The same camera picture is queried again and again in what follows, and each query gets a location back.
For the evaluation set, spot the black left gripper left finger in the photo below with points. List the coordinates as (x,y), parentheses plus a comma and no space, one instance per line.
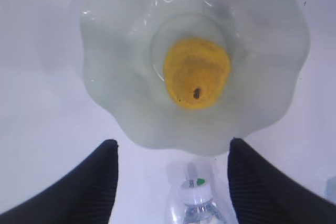
(84,195)

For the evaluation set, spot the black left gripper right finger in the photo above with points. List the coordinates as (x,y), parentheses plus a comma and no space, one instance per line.
(260,193)

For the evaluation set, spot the clear water bottle green label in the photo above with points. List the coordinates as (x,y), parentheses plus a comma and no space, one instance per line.
(193,199)

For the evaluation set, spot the yellow pear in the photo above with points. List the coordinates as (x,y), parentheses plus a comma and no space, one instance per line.
(195,72)

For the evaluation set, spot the green wavy glass plate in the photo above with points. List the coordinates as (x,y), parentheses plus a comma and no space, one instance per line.
(125,43)

